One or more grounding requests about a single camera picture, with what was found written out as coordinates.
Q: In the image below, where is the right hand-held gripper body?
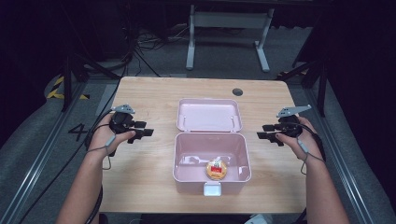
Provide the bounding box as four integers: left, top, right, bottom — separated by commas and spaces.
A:
276, 104, 313, 139

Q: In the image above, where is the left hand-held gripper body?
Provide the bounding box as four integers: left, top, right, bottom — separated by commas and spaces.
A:
108, 104, 138, 135

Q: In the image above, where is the person's right hand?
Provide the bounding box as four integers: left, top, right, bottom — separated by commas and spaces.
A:
275, 116, 324, 163

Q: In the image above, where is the person's left hand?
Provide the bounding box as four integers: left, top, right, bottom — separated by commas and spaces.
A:
89, 113, 137, 161

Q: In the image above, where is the black tripod stand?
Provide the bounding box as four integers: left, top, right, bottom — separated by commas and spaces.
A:
60, 50, 123, 114
276, 52, 329, 119

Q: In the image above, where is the pink plastic storage box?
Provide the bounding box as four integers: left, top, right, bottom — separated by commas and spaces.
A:
172, 97, 253, 198

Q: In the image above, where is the round orange snack cup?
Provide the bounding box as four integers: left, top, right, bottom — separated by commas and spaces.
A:
205, 156, 228, 182

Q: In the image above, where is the yellow black hazard tape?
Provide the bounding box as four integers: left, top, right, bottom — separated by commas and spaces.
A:
46, 76, 92, 101

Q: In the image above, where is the white object under table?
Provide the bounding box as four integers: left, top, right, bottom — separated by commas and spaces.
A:
244, 213, 274, 224

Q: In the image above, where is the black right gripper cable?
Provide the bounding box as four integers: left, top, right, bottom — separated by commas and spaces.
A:
279, 121, 327, 162

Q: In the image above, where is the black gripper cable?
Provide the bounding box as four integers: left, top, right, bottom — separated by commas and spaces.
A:
17, 107, 118, 224
279, 121, 327, 162

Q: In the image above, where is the grey left wrist strap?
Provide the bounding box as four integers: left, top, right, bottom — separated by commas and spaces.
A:
85, 133, 118, 171

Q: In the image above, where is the grey wrist strap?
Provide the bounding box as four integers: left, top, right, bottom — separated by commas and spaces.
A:
296, 138, 327, 175
85, 133, 118, 171

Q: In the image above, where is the grey right wrist strap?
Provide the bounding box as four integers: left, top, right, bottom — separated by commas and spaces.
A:
296, 138, 327, 175

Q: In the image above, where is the grey metal floor rail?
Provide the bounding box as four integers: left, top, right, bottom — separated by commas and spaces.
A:
0, 79, 90, 224
302, 87, 376, 224

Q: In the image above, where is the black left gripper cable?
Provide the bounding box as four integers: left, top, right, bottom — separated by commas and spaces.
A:
17, 107, 118, 224

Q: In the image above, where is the bundle of floor cables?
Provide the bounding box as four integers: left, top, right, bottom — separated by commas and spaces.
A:
122, 26, 190, 78

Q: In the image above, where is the white metal table frame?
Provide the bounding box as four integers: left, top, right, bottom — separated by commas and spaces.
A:
185, 4, 276, 74

